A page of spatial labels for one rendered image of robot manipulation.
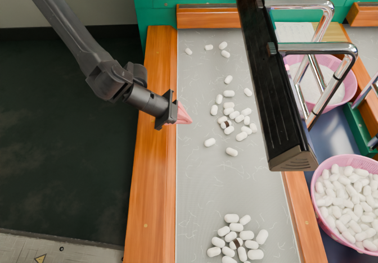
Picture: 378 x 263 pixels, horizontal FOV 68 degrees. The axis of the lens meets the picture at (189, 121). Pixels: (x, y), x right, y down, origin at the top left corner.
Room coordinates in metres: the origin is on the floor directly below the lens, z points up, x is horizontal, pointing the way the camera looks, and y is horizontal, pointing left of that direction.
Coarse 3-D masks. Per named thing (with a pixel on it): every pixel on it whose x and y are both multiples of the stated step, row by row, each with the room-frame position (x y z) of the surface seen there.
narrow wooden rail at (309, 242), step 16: (288, 176) 0.31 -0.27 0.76; (304, 176) 0.31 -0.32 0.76; (288, 192) 0.27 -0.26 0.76; (304, 192) 0.26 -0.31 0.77; (304, 208) 0.22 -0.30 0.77; (304, 224) 0.18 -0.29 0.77; (304, 240) 0.15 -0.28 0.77; (320, 240) 0.15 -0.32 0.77; (304, 256) 0.11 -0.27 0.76; (320, 256) 0.11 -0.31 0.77
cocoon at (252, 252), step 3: (249, 252) 0.12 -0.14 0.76; (252, 252) 0.12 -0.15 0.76; (255, 252) 0.12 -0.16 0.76; (258, 252) 0.12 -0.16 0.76; (261, 252) 0.12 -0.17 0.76; (249, 255) 0.11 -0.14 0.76; (252, 255) 0.11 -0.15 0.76; (255, 255) 0.11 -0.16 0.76; (258, 255) 0.11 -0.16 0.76; (261, 255) 0.11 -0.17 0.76; (249, 258) 0.11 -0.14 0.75; (252, 258) 0.11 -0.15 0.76; (255, 258) 0.11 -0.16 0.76; (258, 258) 0.11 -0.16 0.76; (261, 258) 0.11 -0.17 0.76
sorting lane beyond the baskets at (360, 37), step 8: (352, 32) 0.96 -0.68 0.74; (360, 32) 0.96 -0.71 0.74; (368, 32) 0.96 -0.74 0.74; (376, 32) 0.96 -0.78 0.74; (352, 40) 0.91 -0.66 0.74; (360, 40) 0.91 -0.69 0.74; (368, 40) 0.91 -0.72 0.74; (376, 40) 0.91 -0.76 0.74; (360, 48) 0.86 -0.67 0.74; (368, 48) 0.86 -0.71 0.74; (376, 48) 0.86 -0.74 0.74; (360, 56) 0.81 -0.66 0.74; (368, 56) 0.81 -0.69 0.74; (376, 56) 0.81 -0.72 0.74; (368, 64) 0.77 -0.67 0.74; (376, 64) 0.77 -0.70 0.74; (368, 72) 0.73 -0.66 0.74
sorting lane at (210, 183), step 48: (192, 48) 0.86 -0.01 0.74; (240, 48) 0.86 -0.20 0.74; (192, 96) 0.61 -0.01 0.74; (240, 96) 0.61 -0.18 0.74; (192, 144) 0.42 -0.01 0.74; (240, 144) 0.42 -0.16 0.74; (192, 192) 0.27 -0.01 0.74; (240, 192) 0.27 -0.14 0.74; (192, 240) 0.15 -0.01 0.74; (288, 240) 0.15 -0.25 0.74
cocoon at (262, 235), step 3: (261, 231) 0.17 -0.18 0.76; (264, 231) 0.17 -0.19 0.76; (258, 234) 0.16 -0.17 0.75; (261, 234) 0.16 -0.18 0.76; (264, 234) 0.16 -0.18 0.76; (267, 234) 0.16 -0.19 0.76; (258, 237) 0.15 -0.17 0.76; (261, 237) 0.15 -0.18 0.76; (264, 237) 0.15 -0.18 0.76; (258, 240) 0.15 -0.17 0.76; (261, 240) 0.15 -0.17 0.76; (264, 240) 0.15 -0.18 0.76; (261, 243) 0.14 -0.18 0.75
